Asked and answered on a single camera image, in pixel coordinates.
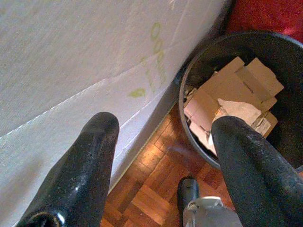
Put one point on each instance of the crumpled white tissue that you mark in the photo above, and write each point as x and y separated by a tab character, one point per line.
239	108

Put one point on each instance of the white quilted mattress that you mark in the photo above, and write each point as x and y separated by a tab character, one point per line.
71	47

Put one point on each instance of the black round trash bin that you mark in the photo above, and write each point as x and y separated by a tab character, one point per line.
291	71

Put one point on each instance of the flattened cardboard box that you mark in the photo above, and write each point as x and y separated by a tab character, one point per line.
227	82

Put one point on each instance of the small labelled cardboard box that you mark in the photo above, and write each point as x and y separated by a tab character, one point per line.
265	124

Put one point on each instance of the large red cushion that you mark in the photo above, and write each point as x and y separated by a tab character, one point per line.
265	14

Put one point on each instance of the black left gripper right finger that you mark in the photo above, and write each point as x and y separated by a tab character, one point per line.
255	179

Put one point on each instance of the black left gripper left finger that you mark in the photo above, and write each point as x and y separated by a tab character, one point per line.
78	170

